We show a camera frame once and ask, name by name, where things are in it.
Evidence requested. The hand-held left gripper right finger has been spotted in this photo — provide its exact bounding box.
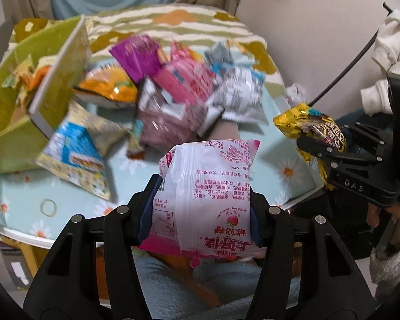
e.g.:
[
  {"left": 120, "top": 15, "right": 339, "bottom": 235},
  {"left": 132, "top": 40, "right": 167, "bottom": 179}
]
[{"left": 248, "top": 191, "right": 375, "bottom": 320}]

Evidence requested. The rubber band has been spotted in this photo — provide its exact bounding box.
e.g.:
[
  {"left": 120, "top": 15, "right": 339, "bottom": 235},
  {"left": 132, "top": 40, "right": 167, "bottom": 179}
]
[{"left": 40, "top": 199, "right": 58, "bottom": 215}]

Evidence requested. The person's right hand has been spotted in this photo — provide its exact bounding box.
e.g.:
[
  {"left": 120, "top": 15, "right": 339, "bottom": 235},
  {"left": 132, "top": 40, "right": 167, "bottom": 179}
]
[{"left": 367, "top": 191, "right": 400, "bottom": 241}]

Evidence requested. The black cable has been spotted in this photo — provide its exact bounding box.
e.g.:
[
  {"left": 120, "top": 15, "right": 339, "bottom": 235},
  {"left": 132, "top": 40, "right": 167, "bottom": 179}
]
[{"left": 308, "top": 3, "right": 392, "bottom": 105}]

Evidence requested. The gold snack packet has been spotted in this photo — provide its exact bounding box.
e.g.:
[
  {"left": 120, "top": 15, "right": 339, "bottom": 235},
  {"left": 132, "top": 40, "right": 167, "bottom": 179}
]
[{"left": 273, "top": 103, "right": 349, "bottom": 190}]

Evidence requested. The green cardboard box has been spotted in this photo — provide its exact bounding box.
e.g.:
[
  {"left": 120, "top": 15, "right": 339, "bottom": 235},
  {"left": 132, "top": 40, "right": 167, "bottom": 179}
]
[{"left": 0, "top": 15, "right": 94, "bottom": 174}]

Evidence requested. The green striped blanket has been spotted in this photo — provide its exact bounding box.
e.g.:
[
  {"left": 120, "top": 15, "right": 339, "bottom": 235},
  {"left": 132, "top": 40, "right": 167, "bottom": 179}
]
[{"left": 10, "top": 3, "right": 267, "bottom": 74}]

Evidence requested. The white pink strawberry snack packet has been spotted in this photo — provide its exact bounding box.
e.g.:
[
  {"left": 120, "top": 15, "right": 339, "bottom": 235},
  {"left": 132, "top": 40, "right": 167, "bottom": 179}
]
[{"left": 143, "top": 139, "right": 261, "bottom": 269}]

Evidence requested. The crumpled white wrapper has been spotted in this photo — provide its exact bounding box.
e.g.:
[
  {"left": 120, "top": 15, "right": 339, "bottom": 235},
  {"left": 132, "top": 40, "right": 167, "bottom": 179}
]
[{"left": 283, "top": 85, "right": 307, "bottom": 107}]

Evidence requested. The white garment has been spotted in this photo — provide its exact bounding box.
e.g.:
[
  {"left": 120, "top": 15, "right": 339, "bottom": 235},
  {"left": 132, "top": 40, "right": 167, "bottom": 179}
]
[{"left": 360, "top": 8, "right": 400, "bottom": 114}]

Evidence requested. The blue yellow snack packet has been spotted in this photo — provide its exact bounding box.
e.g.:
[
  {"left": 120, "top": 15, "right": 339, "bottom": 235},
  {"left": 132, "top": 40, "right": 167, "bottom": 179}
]
[{"left": 36, "top": 102, "right": 129, "bottom": 201}]

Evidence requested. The purple snack packet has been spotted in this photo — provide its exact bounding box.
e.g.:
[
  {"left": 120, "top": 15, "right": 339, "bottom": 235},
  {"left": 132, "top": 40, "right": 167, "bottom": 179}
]
[{"left": 109, "top": 35, "right": 169, "bottom": 84}]

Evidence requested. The maroon snack packet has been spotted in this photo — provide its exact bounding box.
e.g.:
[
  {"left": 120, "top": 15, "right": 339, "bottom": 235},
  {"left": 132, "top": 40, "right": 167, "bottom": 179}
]
[{"left": 127, "top": 105, "right": 207, "bottom": 159}]

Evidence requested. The light blue fleece garment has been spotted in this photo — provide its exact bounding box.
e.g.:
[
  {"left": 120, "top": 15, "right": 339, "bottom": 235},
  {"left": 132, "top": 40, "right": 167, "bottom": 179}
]
[{"left": 133, "top": 250, "right": 264, "bottom": 310}]

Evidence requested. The white black snack packet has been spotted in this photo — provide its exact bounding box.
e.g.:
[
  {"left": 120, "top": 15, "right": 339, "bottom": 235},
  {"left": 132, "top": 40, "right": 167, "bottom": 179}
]
[{"left": 138, "top": 77, "right": 184, "bottom": 117}]

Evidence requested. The yellow orange small snack packet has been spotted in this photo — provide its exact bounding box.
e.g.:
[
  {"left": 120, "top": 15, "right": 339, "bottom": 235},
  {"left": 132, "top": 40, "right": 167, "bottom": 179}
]
[{"left": 2, "top": 55, "right": 54, "bottom": 107}]

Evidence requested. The white grey blue snack packet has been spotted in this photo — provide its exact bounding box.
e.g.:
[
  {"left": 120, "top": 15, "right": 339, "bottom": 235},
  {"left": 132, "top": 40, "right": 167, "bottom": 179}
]
[{"left": 207, "top": 67, "right": 270, "bottom": 125}]

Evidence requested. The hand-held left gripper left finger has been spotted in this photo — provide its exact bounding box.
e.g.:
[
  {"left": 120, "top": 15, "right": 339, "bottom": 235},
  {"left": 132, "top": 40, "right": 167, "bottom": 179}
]
[{"left": 23, "top": 173, "right": 164, "bottom": 320}]

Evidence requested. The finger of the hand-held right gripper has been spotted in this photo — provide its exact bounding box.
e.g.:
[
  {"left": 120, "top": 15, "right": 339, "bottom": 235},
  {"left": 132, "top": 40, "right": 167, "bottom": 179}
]
[
  {"left": 341, "top": 123, "right": 388, "bottom": 146},
  {"left": 296, "top": 134, "right": 383, "bottom": 168}
]

